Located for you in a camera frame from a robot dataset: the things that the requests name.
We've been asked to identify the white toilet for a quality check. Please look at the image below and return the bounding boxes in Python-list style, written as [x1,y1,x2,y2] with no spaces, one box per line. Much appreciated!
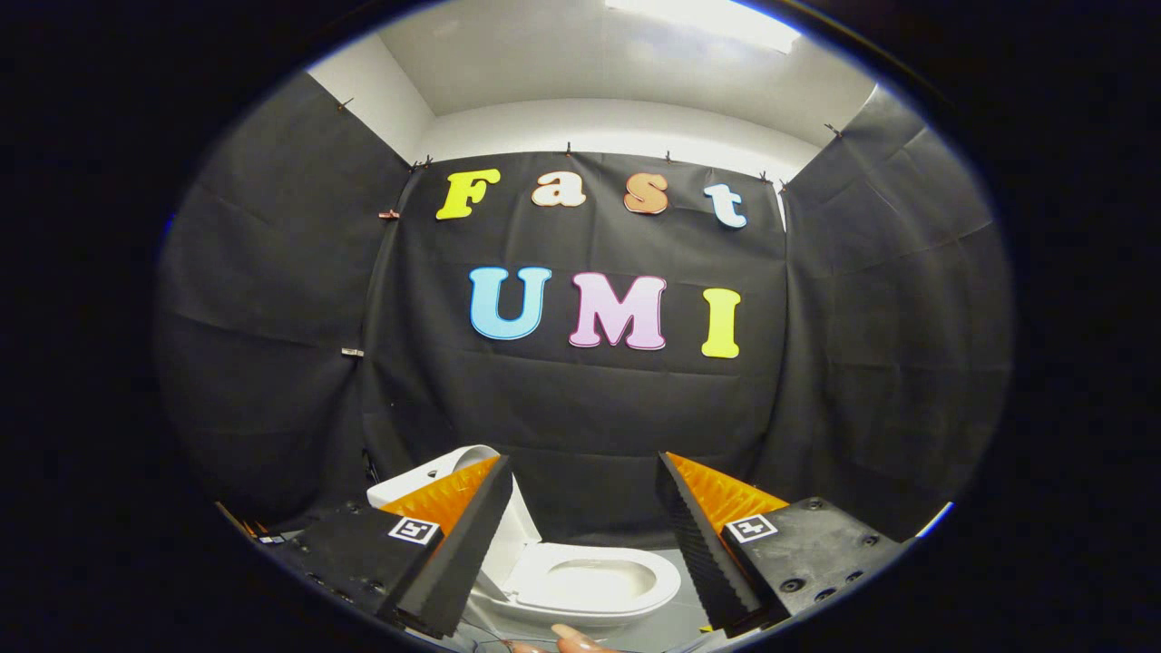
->
[366,444,683,647]

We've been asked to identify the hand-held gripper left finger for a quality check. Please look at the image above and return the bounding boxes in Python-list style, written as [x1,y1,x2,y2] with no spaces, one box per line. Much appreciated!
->
[272,455,515,639]

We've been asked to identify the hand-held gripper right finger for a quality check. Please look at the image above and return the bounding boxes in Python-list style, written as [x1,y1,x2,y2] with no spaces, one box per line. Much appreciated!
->
[656,452,908,638]

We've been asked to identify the black backdrop cloth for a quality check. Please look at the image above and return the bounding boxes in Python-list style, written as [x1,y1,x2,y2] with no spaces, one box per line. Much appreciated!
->
[152,73,1015,545]

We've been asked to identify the thin dark cables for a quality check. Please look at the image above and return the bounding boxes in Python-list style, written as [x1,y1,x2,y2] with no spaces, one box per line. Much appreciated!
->
[458,624,545,653]

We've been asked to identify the white toilet seat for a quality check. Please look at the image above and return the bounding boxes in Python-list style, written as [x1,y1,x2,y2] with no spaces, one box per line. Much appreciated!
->
[502,542,683,627]

